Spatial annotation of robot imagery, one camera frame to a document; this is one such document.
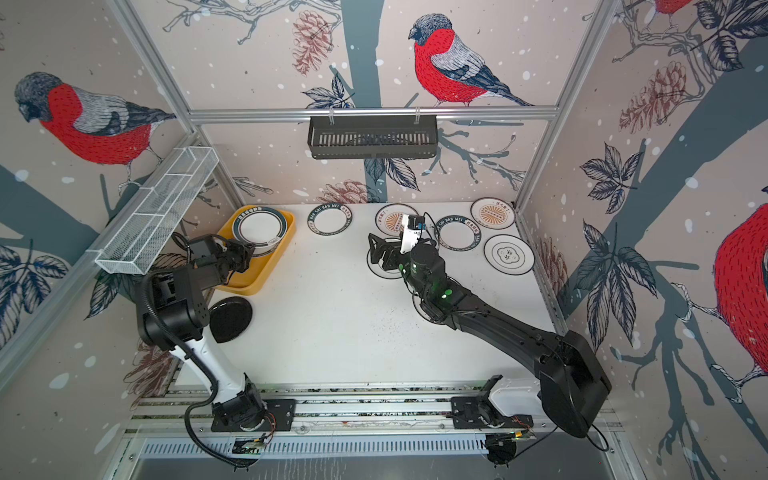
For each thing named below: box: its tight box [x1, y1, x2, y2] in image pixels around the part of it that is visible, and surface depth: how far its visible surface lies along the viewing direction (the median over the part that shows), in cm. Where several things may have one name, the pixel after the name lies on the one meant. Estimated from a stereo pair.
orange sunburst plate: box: [375, 203, 419, 235], surface depth 120 cm
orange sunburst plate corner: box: [470, 196, 515, 231], surface depth 120 cm
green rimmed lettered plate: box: [307, 202, 353, 237], surface depth 120 cm
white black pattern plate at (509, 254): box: [483, 234, 535, 275], surface depth 108 cm
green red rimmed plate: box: [232, 206, 288, 256], surface depth 108 cm
